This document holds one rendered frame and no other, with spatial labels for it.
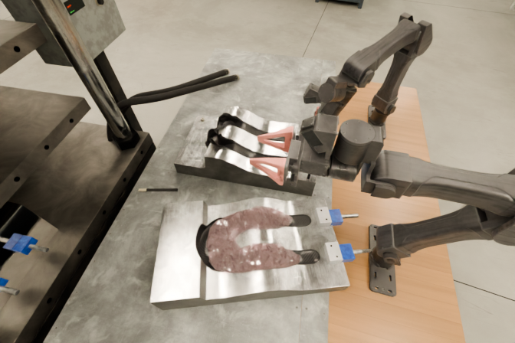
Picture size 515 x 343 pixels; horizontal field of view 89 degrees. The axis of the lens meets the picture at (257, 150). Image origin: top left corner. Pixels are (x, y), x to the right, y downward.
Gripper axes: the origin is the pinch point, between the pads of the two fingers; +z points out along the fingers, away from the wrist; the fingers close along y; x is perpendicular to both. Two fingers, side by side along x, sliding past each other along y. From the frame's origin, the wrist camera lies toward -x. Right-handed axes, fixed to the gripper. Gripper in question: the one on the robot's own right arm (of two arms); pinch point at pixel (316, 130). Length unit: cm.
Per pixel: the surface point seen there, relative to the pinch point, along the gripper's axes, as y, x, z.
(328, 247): 37.1, 10.8, 9.0
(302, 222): 29.2, 4.4, 13.5
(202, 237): 41, -22, 23
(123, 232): 41, -45, 39
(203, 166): 16.6, -30.7, 22.8
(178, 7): -311, -173, 108
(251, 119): -4.1, -21.8, 10.6
